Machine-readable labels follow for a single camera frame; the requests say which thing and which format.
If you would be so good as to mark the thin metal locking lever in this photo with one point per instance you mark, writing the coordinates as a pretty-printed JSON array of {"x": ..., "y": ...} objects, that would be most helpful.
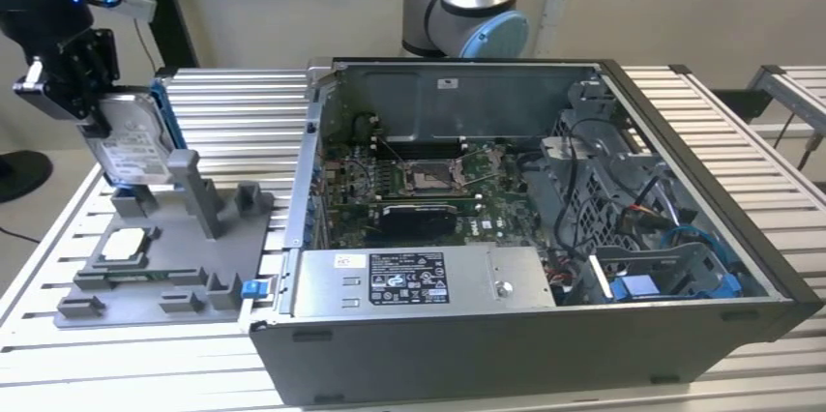
[{"x": 396, "y": 150}]

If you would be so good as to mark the grey metal disk bay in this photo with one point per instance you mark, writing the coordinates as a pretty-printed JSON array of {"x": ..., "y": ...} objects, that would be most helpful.
[{"x": 601, "y": 218}]

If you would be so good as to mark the green motherboard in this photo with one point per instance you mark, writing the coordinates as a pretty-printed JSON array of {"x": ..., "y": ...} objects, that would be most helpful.
[{"x": 510, "y": 189}]

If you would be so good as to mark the round black stand base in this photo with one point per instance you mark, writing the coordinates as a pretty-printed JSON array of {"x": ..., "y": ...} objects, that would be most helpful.
[{"x": 23, "y": 175}]

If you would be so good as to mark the blue disk carrier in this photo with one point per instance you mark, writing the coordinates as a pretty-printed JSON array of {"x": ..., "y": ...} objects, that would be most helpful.
[{"x": 636, "y": 286}]

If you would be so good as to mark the black upright post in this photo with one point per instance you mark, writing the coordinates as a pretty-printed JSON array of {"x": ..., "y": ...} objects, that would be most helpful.
[{"x": 174, "y": 20}]

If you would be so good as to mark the black table bracket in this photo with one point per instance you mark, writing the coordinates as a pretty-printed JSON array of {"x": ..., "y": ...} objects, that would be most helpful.
[{"x": 743, "y": 102}]

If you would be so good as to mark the black RAM slot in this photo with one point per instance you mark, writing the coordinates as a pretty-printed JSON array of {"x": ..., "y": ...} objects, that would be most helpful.
[{"x": 420, "y": 143}]

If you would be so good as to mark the open dark PC case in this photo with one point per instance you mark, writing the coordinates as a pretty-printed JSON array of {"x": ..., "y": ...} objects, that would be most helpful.
[{"x": 452, "y": 359}]

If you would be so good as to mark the blue plastic tab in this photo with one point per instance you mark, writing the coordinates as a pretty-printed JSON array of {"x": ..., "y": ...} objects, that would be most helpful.
[{"x": 733, "y": 285}]

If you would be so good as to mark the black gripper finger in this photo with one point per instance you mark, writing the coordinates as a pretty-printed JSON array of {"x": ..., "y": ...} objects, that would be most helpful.
[
  {"x": 97, "y": 59},
  {"x": 67, "y": 105}
]

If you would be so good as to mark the silver CPU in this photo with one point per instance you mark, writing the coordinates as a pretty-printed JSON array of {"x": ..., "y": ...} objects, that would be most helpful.
[{"x": 130, "y": 243}]

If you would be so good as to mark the small grey wrist camera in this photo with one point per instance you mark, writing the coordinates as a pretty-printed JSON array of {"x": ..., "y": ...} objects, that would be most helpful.
[{"x": 29, "y": 80}]

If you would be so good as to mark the grey parts rack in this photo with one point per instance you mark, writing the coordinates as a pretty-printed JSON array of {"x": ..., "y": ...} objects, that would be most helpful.
[{"x": 181, "y": 247}]

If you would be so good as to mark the blue case latch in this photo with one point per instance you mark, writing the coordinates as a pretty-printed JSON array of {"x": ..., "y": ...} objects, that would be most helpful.
[{"x": 253, "y": 288}]

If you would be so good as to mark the black graphics card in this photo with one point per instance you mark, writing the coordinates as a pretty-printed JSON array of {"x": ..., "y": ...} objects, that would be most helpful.
[{"x": 417, "y": 226}]

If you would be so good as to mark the grey plastic disk bracket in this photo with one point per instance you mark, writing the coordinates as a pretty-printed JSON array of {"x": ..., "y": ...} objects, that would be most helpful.
[{"x": 684, "y": 257}]

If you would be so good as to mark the expansion slot with white clips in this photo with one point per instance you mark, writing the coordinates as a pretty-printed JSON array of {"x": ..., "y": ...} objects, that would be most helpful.
[{"x": 426, "y": 197}]

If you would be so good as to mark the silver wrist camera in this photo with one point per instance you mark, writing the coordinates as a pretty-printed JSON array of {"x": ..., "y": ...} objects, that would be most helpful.
[{"x": 135, "y": 3}]

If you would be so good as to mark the CPU socket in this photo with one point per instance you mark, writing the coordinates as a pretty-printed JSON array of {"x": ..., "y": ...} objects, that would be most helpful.
[{"x": 429, "y": 180}]

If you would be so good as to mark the hard disk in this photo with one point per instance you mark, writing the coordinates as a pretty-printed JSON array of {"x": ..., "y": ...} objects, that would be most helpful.
[{"x": 133, "y": 141}]

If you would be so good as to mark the metal slat side table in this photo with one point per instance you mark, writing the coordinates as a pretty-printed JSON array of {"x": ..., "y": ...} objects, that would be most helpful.
[{"x": 800, "y": 93}]

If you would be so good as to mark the grey power supply unit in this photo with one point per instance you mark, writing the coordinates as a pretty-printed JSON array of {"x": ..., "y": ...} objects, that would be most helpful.
[{"x": 324, "y": 286}]

